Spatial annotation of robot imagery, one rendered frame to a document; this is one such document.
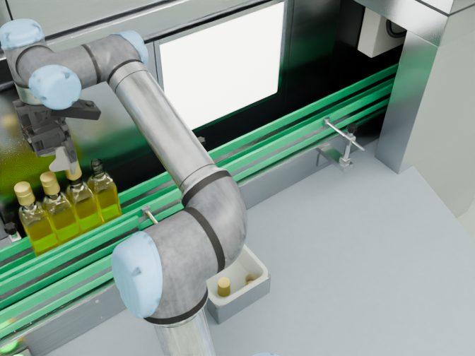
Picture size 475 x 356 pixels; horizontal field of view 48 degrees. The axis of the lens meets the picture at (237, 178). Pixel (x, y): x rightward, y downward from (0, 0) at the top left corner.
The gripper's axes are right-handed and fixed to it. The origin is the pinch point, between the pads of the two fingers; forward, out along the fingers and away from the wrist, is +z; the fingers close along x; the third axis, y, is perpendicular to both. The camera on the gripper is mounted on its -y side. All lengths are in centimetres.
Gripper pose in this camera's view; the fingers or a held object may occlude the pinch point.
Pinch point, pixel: (71, 163)
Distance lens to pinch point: 127.4
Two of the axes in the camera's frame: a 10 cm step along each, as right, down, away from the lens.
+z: -0.1, 7.0, 7.1
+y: -8.0, 4.2, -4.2
